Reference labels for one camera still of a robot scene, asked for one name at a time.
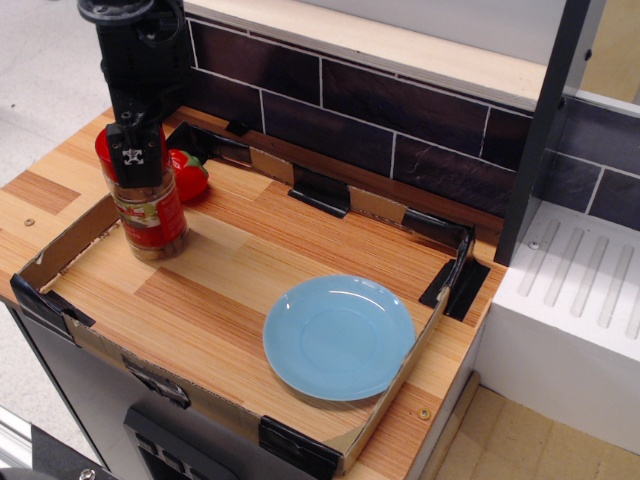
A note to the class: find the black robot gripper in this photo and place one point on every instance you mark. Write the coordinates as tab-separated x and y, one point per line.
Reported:
145	62

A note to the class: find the red-capped basil spice bottle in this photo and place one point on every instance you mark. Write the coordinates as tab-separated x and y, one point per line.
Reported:
153	218

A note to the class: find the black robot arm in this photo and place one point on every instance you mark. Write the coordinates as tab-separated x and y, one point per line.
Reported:
125	7

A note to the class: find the brown cardboard fence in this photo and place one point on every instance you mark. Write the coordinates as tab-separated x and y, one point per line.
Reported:
181	341

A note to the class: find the red toy tomato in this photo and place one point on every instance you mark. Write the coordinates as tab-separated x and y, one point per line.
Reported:
190	175

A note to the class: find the light blue ceramic plate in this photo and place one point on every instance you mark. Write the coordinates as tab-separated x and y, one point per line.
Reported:
338	337

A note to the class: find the black control panel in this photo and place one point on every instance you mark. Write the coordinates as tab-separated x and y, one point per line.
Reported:
166	456

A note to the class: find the white ribbed drainer board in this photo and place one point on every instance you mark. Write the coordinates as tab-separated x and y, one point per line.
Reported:
562	333

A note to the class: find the dark grey shelf post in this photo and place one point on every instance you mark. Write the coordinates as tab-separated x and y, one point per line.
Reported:
525	196

